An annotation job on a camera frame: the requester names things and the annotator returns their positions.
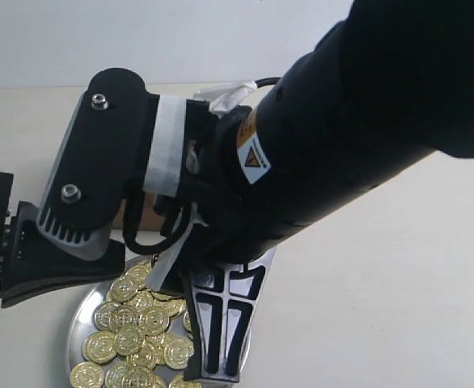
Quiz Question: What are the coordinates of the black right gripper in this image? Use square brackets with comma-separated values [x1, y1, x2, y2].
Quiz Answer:
[155, 103, 303, 384]

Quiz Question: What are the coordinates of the brown cardboard slotted box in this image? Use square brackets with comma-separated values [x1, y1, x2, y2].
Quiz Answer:
[111, 192, 169, 234]

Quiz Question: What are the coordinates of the gold coin front left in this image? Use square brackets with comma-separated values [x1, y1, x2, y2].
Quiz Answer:
[70, 361, 104, 388]

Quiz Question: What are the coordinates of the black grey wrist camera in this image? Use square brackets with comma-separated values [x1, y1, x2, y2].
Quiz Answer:
[37, 68, 187, 261]

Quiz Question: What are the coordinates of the gold coin plate centre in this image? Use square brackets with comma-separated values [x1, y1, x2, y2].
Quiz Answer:
[138, 306, 170, 335]

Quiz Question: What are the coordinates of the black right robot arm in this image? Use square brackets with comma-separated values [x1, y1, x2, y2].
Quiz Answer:
[0, 1, 474, 383]

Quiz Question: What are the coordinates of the black camera cable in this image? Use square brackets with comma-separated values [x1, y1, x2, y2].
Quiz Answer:
[121, 76, 282, 255]

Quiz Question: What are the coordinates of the round steel plate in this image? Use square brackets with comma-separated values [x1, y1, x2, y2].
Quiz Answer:
[66, 256, 254, 388]

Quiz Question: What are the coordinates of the gold coin left edge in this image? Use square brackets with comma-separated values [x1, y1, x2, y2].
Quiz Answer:
[82, 331, 116, 365]

